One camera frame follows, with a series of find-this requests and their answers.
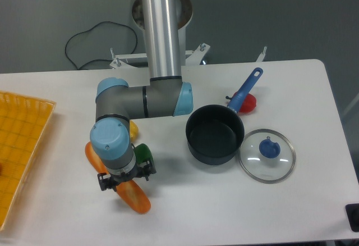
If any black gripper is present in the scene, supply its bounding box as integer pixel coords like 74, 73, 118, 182
97, 159, 156, 192

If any long orange bread loaf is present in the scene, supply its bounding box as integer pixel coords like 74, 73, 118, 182
85, 142, 151, 214

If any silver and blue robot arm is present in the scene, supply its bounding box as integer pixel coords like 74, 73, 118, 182
90, 0, 193, 190

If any green bell pepper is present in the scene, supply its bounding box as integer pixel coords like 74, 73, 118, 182
132, 143, 153, 165

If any yellow bell pepper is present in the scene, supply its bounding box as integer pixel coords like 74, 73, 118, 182
130, 120, 139, 142

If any yellow plastic basket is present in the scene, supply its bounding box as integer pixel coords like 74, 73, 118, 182
1, 91, 56, 230

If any glass lid with blue knob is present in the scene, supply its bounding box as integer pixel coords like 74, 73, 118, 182
238, 129, 296, 184

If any red bell pepper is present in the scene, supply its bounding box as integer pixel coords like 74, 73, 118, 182
237, 93, 257, 113

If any black object at table edge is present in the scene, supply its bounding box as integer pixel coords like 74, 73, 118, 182
345, 203, 359, 233

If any black pot with blue handle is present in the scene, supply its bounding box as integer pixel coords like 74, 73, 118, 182
185, 67, 263, 166

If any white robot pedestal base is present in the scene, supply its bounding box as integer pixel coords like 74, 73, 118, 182
109, 0, 210, 69

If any black cable on floor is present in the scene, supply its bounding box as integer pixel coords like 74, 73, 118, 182
65, 21, 139, 70

